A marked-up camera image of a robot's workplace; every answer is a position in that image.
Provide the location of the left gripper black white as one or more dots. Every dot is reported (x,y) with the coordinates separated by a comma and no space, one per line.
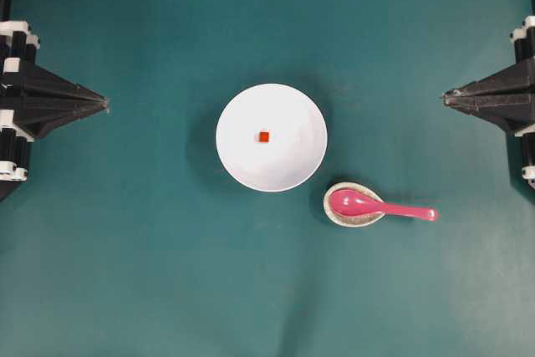
(34,118)

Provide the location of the pink plastic spoon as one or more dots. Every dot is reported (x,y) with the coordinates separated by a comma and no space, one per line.
(351,203)

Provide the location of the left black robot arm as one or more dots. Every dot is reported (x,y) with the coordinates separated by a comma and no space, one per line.
(34,101)

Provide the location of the small red block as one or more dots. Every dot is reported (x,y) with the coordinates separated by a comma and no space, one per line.
(263,136)

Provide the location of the white round bowl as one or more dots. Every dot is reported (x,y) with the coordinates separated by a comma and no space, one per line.
(298,137)

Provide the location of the small speckled ceramic dish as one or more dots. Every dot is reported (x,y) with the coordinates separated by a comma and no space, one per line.
(356,221)

